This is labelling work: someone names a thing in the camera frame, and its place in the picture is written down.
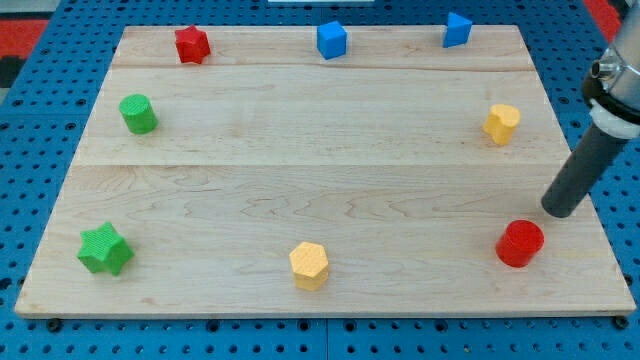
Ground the red cylinder block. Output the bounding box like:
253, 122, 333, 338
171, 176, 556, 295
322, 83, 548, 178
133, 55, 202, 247
495, 219, 545, 268

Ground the yellow heart block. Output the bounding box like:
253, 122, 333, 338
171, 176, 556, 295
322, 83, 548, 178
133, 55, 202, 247
482, 104, 521, 146

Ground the green star block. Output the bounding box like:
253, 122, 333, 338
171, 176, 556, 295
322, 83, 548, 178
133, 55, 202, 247
77, 222, 135, 276

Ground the blue cube block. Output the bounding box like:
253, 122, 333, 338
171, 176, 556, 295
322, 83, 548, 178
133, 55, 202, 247
316, 21, 348, 60

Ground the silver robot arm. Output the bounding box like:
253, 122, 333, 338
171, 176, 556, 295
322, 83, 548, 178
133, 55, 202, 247
582, 1, 639, 125

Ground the green cylinder block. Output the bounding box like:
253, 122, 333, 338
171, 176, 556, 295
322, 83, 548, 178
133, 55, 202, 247
119, 94, 158, 134

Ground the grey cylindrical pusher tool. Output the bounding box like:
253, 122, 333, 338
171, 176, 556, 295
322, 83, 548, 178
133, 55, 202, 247
541, 100, 639, 218

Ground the red star block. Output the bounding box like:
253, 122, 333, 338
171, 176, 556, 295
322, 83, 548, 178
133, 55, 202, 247
174, 25, 212, 64

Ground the wooden board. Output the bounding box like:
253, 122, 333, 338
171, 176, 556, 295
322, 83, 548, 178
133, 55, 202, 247
15, 25, 636, 319

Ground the yellow hexagon block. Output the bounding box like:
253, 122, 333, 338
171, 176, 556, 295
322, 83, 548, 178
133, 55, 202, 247
289, 242, 329, 291

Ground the blue triangle block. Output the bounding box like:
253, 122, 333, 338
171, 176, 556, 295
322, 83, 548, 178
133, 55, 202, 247
442, 12, 473, 48

